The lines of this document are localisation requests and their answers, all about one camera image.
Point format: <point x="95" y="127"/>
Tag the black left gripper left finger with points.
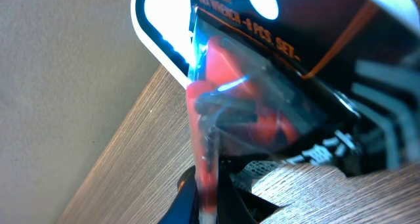
<point x="184" y="209"/>

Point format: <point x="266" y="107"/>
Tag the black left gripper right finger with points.
<point x="233" y="205"/>

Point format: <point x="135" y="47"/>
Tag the black red packaged item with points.
<point x="247" y="107"/>

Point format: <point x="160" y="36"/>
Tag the white barcode scanner box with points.
<point x="311" y="37"/>

